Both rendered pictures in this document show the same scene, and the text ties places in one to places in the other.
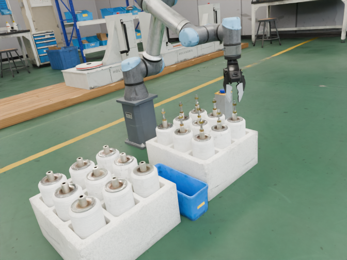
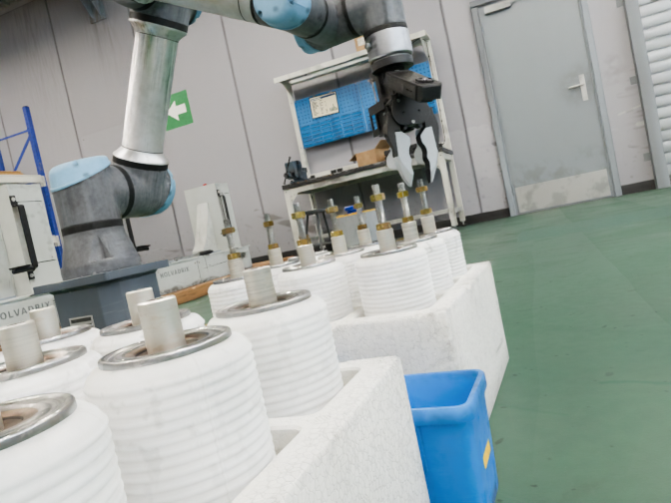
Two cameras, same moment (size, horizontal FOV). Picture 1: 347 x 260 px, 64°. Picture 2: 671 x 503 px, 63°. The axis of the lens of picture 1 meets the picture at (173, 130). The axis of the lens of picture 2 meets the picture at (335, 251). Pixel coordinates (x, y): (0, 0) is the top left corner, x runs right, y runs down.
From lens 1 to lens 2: 0.67 m
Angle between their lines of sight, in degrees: 32
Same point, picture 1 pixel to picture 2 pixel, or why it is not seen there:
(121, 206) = (226, 445)
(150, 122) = not seen: hidden behind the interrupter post
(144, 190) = (297, 384)
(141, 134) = not seen: hidden behind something
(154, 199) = (362, 408)
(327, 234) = not seen: outside the picture
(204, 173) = (444, 345)
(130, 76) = (84, 201)
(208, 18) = (209, 212)
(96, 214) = (94, 476)
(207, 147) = (420, 267)
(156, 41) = (155, 109)
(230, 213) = (581, 463)
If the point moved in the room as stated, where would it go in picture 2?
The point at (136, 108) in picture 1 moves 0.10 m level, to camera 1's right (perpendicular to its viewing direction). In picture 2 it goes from (108, 294) to (163, 281)
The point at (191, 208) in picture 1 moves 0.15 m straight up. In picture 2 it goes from (472, 462) to (439, 300)
